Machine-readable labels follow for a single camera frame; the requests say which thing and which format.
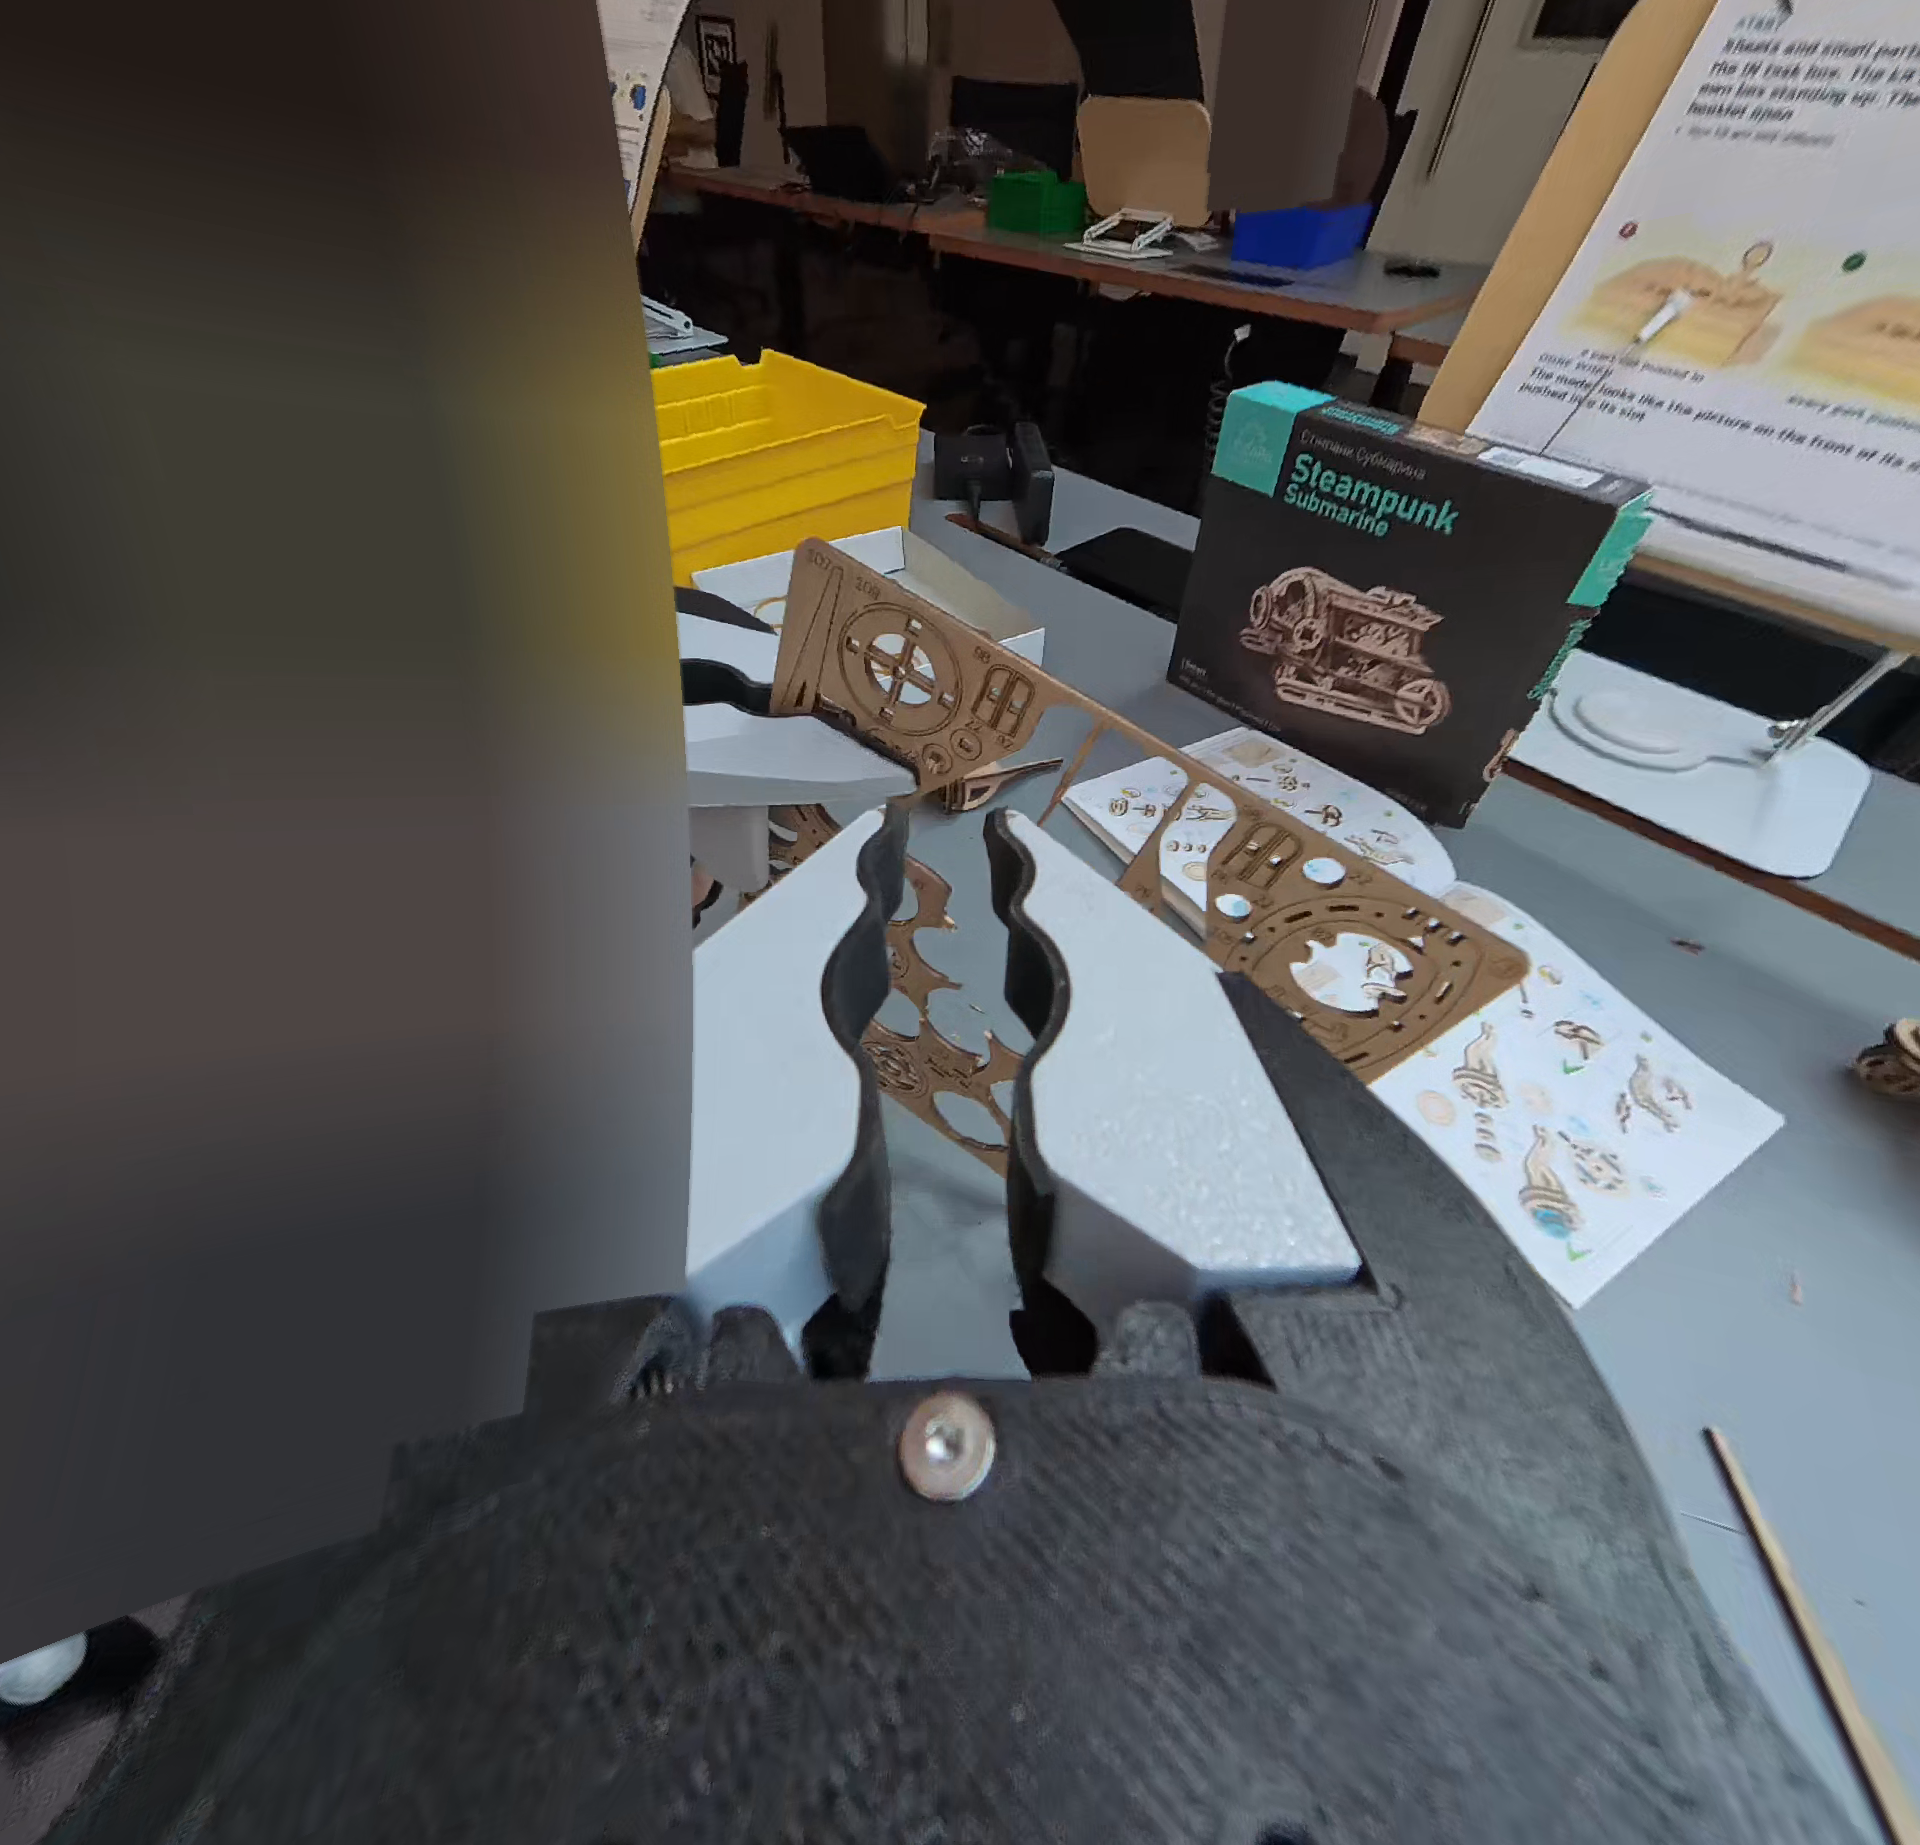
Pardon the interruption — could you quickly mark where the grey background table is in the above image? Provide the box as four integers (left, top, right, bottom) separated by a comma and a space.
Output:
667, 165, 1489, 338

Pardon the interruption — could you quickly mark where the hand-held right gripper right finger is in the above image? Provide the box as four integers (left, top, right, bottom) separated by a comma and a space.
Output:
983, 811, 1368, 1369

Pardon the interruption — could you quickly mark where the yellow plastic bin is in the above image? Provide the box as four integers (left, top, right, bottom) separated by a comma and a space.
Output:
651, 349, 927, 588

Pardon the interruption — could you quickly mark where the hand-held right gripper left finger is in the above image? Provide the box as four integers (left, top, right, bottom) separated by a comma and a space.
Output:
688, 808, 912, 1380

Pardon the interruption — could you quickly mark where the black flat pad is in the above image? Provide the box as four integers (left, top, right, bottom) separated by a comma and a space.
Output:
1054, 526, 1198, 620

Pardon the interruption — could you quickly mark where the small wooden gear assembly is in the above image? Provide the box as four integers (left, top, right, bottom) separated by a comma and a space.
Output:
922, 756, 1070, 815

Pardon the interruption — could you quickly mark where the black box device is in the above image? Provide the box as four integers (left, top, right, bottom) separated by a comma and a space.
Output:
933, 421, 1056, 519

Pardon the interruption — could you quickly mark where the plywood parts sheet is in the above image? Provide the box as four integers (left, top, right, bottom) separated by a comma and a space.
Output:
764, 538, 1535, 1178

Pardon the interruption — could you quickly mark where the dark model kit box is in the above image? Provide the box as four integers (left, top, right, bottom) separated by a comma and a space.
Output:
1168, 379, 1656, 829

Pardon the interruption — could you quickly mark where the instruction booklet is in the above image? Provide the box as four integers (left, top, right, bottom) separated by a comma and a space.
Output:
1063, 726, 1788, 1310

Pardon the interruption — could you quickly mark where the blue bin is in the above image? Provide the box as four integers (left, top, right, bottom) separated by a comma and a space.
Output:
1229, 201, 1374, 272

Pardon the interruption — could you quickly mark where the green bin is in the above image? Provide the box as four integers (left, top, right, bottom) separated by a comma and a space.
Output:
986, 169, 1086, 240

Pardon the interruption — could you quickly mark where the wooden stick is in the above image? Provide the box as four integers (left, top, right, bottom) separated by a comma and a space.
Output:
1701, 1425, 1920, 1845

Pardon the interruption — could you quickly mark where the white cardboard box tray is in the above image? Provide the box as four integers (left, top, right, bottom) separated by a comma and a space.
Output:
693, 526, 1047, 677

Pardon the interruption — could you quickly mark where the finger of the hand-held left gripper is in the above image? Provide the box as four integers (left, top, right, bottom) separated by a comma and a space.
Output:
675, 586, 781, 714
683, 709, 919, 898

